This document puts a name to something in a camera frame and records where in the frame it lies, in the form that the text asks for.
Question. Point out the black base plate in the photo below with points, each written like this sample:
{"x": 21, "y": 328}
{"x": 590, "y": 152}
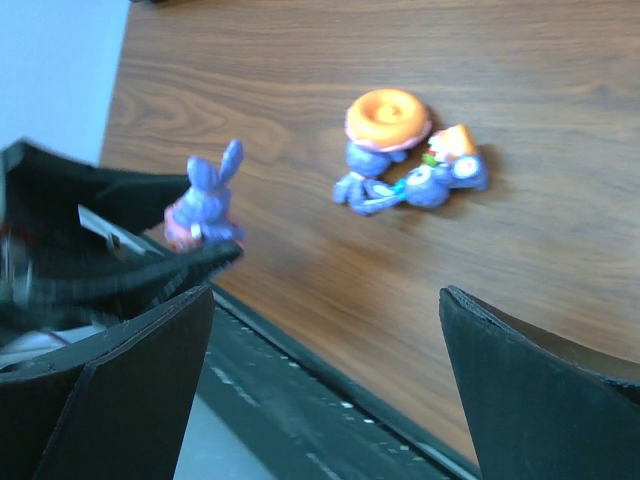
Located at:
{"x": 327, "y": 364}

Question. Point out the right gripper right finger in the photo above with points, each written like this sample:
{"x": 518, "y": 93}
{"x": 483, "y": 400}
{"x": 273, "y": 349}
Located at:
{"x": 539, "y": 406}

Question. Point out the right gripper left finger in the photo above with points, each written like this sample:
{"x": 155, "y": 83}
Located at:
{"x": 114, "y": 405}

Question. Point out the pink bunny toy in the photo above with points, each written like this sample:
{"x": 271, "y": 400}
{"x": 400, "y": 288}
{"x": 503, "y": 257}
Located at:
{"x": 200, "y": 217}

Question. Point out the purple bear toy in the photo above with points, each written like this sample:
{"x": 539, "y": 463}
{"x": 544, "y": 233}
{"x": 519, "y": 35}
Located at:
{"x": 453, "y": 161}

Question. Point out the purple octopus orange hat toy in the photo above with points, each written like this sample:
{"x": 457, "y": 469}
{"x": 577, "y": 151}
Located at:
{"x": 381, "y": 126}

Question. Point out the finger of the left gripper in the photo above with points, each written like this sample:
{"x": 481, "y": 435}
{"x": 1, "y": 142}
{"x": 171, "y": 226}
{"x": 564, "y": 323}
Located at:
{"x": 44, "y": 190}
{"x": 73, "y": 289}

